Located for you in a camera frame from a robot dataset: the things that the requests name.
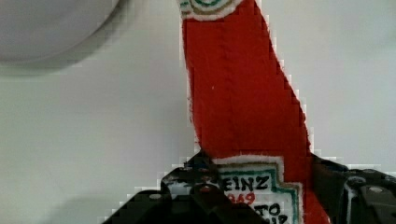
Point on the round grey plate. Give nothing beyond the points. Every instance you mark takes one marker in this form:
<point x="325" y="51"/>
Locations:
<point x="33" y="30"/>

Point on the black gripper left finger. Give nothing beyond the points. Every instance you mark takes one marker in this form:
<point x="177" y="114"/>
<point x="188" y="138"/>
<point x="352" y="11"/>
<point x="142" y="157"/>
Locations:
<point x="190" y="194"/>

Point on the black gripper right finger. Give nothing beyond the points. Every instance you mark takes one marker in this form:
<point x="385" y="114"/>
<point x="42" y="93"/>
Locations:
<point x="354" y="196"/>

